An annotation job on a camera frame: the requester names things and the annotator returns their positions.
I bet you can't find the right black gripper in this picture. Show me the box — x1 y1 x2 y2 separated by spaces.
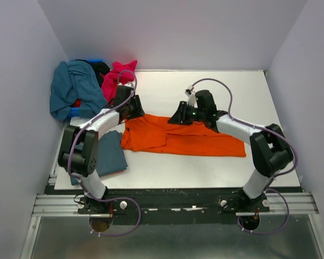
166 101 205 127

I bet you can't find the orange t shirt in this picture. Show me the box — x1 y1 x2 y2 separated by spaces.
121 114 246 158

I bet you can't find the grey blue t shirt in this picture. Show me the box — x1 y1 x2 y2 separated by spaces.
86 131 127 176

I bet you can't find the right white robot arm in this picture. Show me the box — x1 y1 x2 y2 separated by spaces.
168 88 294 212

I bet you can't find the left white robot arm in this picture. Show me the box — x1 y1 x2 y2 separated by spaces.
58 85 144 213

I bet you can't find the magenta pink t shirt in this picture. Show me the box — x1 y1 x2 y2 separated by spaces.
101 60 138 103

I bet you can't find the black t shirt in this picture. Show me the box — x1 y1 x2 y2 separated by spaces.
85 60 110 85

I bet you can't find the blue plastic bin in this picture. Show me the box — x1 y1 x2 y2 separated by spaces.
67 59 104 118

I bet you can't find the teal blue t shirt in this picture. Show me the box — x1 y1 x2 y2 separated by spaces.
50 60 107 121

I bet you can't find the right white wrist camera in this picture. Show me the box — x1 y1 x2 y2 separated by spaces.
185 85 196 106

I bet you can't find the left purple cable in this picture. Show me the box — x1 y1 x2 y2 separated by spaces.
67 70 141 237

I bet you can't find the purple cable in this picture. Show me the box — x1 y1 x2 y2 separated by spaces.
67 70 141 237
188 78 298 235

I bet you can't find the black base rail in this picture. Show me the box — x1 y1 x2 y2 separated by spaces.
44 186 314 225

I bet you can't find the aluminium frame rail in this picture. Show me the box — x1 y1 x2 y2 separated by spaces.
32 194 91 216

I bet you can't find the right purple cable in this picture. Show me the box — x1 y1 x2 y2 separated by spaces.
188 78 298 235

